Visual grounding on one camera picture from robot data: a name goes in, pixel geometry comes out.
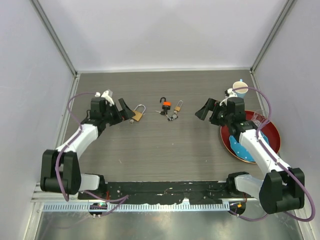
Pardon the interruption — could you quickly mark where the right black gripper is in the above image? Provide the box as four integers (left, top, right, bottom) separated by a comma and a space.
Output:
195, 98, 233, 127

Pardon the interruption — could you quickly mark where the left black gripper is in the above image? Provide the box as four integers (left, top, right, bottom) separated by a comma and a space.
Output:
102, 98, 135, 126

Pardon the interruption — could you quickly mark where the small brass padlock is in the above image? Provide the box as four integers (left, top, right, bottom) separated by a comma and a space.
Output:
174, 100, 183, 112

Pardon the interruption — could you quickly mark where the orange black padlock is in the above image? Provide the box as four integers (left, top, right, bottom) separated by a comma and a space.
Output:
159, 97, 172, 111

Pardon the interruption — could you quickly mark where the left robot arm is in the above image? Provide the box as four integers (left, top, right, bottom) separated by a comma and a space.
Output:
40, 97, 135, 200

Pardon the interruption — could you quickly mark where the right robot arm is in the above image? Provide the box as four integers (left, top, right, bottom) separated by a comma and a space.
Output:
195, 97, 305, 214

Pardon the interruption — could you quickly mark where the large brass padlock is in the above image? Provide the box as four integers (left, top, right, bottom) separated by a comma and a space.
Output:
129, 104, 147, 124

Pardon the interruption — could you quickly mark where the light blue mug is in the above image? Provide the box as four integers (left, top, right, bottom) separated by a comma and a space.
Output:
232, 79, 249, 99

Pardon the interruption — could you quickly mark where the clear drinking glass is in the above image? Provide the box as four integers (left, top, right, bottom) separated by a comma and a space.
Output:
251, 109, 269, 127

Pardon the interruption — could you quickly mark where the blue dotted plate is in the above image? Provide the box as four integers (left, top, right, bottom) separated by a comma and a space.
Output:
229, 129, 274, 163

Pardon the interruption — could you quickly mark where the red round tray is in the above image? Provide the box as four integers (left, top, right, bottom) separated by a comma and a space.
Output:
220, 122, 281, 164

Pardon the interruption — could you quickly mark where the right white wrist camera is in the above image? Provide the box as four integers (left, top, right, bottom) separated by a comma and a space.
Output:
219, 88, 238, 106

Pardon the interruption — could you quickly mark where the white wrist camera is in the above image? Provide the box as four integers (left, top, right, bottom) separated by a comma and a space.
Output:
94, 89, 115, 107
219, 88, 238, 106

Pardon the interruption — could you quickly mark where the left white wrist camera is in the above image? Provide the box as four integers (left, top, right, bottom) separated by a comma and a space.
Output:
94, 89, 115, 107

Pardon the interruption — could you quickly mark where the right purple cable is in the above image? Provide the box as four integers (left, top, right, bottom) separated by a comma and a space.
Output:
228, 86, 316, 222

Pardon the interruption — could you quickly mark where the purple cable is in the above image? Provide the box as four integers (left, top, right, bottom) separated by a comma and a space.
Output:
228, 86, 316, 222
54, 91, 130, 217

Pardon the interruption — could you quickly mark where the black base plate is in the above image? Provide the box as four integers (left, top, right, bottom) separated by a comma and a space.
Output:
92, 181, 252, 205

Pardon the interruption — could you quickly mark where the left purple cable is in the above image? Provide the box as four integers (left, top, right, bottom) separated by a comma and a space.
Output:
54, 91, 130, 217

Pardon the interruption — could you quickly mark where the white slotted cable duct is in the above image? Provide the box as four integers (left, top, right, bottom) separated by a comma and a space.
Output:
42, 200, 230, 213

